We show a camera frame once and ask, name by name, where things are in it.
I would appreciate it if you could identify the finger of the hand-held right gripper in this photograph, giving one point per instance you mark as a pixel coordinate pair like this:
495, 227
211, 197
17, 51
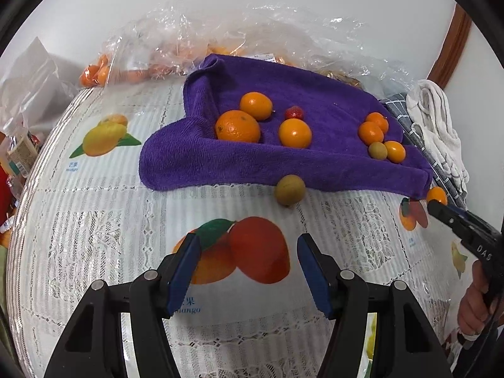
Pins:
460, 214
439, 208

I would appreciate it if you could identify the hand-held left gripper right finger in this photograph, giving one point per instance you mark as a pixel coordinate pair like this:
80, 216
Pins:
315, 275

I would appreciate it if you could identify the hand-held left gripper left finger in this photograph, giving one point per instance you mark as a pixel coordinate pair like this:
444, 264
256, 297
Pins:
183, 275

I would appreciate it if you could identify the small mandarin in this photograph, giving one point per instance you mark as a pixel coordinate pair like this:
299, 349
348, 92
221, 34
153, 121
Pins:
378, 118
436, 195

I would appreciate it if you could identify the medium orange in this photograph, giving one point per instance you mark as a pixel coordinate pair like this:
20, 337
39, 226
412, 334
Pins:
395, 151
295, 133
370, 134

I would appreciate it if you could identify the yellow-green plum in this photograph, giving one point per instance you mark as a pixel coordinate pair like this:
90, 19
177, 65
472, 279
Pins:
290, 190
377, 151

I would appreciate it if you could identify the large orange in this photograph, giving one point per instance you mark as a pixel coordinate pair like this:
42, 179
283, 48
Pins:
238, 126

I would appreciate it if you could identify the small red apple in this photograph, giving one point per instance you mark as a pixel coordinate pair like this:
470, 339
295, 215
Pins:
294, 113

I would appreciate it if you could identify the person's right hand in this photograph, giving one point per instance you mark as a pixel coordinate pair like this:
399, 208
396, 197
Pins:
472, 311

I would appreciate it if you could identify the white cloth gloves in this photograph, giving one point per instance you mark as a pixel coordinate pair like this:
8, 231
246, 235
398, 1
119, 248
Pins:
437, 126

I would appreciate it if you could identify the grey checked cloth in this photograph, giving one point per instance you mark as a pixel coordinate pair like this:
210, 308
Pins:
397, 104

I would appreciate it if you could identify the purple towel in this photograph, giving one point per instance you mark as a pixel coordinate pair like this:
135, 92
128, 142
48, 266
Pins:
334, 98

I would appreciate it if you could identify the brown bagged snack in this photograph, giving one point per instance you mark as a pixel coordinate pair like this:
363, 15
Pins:
342, 77

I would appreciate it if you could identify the oval mandarin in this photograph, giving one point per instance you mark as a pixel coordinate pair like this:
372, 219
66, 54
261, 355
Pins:
256, 106

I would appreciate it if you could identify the red object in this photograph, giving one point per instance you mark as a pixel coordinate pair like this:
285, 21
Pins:
4, 189

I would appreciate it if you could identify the crinkled clear plastic bag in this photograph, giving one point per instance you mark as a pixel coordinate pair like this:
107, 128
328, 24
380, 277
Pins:
315, 35

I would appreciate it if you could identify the pile of bagged mandarins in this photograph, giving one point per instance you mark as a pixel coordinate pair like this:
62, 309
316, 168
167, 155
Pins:
94, 75

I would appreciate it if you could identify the white plastic bag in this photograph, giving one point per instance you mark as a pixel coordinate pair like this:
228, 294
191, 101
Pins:
31, 75

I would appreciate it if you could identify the brown wooden door frame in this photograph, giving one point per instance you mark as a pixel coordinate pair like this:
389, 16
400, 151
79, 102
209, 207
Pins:
449, 47

